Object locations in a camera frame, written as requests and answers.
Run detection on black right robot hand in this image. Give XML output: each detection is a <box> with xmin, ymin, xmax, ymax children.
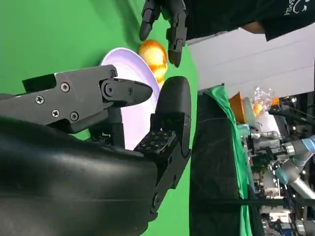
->
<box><xmin>0</xmin><ymin>64</ymin><xmax>192</xmax><ymax>236</ymax></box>

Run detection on black machine bar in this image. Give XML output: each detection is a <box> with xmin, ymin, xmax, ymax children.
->
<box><xmin>268</xmin><ymin>104</ymin><xmax>315</xmax><ymax>121</ymax></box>

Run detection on orange bowl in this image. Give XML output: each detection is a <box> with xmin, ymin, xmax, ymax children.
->
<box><xmin>228</xmin><ymin>90</ymin><xmax>247</xmax><ymax>123</ymax></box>

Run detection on green table cloth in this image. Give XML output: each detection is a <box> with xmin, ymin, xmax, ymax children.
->
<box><xmin>0</xmin><ymin>0</ymin><xmax>199</xmax><ymax>236</ymax></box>

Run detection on black cloth backdrop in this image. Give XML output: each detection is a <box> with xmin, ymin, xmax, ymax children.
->
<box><xmin>189</xmin><ymin>85</ymin><xmax>265</xmax><ymax>236</ymax></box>

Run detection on lilac plate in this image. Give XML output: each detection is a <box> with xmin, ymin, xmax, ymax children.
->
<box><xmin>99</xmin><ymin>47</ymin><xmax>162</xmax><ymax>150</ymax></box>

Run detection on person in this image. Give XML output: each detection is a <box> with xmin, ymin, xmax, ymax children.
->
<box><xmin>183</xmin><ymin>0</ymin><xmax>315</xmax><ymax>46</ymax></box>

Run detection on clear plastic bag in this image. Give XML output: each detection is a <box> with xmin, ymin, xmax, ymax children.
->
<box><xmin>252</xmin><ymin>86</ymin><xmax>281</xmax><ymax>116</ymax></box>

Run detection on draped green fabric sheet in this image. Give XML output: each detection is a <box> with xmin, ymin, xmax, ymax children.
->
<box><xmin>205</xmin><ymin>84</ymin><xmax>252</xmax><ymax>236</ymax></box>

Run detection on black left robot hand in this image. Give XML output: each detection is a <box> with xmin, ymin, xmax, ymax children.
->
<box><xmin>139</xmin><ymin>0</ymin><xmax>188</xmax><ymax>67</ymax></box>

